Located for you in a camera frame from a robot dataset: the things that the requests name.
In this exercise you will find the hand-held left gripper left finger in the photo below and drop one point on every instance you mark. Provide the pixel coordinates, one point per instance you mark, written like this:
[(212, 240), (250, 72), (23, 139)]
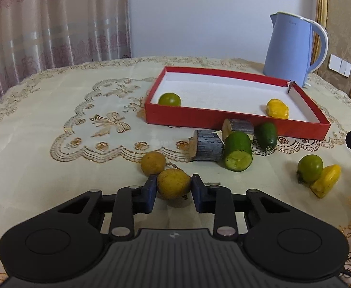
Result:
[(150, 193)]

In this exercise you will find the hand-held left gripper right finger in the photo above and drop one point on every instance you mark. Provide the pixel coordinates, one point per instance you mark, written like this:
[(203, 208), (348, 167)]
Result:
[(197, 196)]

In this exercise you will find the yellow-brown round fruit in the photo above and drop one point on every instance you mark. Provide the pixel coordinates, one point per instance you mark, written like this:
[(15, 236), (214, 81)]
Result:
[(153, 162), (174, 183)]

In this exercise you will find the grey sugar cane piece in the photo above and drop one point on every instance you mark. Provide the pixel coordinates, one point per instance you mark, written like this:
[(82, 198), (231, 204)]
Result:
[(240, 126), (208, 148)]

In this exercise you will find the green round citrus fruit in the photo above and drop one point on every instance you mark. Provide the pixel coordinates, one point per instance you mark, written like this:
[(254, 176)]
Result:
[(169, 99), (309, 167)]

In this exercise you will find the red cardboard box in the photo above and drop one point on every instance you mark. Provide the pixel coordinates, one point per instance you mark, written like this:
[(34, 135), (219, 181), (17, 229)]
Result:
[(223, 96)]

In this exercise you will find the yellow fruit piece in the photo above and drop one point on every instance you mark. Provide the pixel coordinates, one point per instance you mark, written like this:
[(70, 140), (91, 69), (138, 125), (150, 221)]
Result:
[(326, 180), (277, 109)]

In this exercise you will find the cut green cucumber piece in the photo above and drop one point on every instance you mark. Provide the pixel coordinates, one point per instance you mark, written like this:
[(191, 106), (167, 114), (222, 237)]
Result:
[(238, 153)]

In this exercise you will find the green cucumber end piece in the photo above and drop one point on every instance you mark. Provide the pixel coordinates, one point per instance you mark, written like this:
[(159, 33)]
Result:
[(266, 135)]

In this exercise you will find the light blue electric kettle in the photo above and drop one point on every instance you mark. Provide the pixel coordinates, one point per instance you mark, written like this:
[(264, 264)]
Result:
[(286, 48)]

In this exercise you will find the pink patterned curtain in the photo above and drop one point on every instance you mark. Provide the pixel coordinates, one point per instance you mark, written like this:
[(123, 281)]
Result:
[(52, 21)]

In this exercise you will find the white wall switch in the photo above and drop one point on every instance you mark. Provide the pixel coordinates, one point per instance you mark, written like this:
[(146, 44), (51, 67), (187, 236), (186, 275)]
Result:
[(340, 64)]

